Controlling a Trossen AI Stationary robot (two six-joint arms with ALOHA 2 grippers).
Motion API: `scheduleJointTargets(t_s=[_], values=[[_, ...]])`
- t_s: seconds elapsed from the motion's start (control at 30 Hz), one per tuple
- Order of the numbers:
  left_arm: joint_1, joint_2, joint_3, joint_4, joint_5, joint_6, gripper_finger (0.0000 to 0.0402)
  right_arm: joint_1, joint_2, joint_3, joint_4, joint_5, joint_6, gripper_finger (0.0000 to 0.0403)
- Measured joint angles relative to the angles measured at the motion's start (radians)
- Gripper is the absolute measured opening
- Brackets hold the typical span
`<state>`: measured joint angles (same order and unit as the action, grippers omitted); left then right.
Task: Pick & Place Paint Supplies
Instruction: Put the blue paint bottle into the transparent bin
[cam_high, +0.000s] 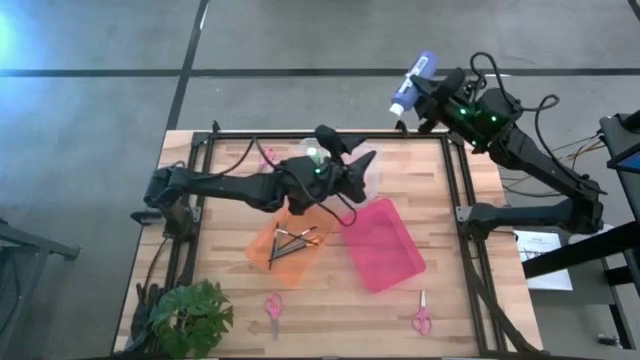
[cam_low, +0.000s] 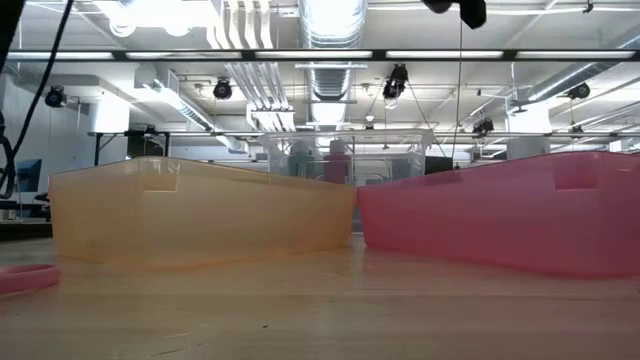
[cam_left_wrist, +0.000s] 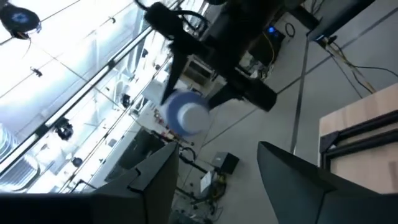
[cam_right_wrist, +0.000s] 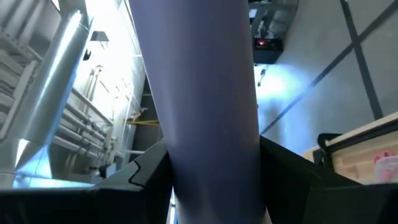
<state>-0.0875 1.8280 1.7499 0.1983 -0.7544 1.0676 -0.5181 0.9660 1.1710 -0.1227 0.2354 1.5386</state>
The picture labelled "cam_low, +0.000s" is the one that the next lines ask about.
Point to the magenta paint bottle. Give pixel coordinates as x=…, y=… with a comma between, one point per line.
x=337, y=167

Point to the green paint bottle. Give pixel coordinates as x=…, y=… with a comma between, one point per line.
x=301, y=165

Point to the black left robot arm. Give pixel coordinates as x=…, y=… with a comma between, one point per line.
x=7, y=25

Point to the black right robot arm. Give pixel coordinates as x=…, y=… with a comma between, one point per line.
x=472, y=12

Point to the clear plastic bin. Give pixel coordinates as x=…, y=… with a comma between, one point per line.
x=350, y=134

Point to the computer monitor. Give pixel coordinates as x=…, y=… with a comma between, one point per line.
x=439, y=165
x=29, y=175

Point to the black ceiling track light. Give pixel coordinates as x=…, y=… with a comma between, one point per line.
x=55, y=96
x=222, y=89
x=579, y=91
x=395, y=82
x=483, y=126

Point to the white LED light strip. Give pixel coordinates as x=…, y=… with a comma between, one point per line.
x=575, y=54
x=445, y=54
x=315, y=54
x=185, y=55
x=60, y=55

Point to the orange plastic bin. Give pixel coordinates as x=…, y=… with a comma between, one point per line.
x=200, y=220

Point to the pink plastic bin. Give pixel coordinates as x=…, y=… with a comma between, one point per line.
x=500, y=225

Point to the black framed table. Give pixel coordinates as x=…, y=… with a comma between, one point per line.
x=130, y=134

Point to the black aluminium rig frame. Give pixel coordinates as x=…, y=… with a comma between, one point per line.
x=378, y=55

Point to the silver ventilation duct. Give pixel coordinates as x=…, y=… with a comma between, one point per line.
x=330, y=30
x=575, y=80

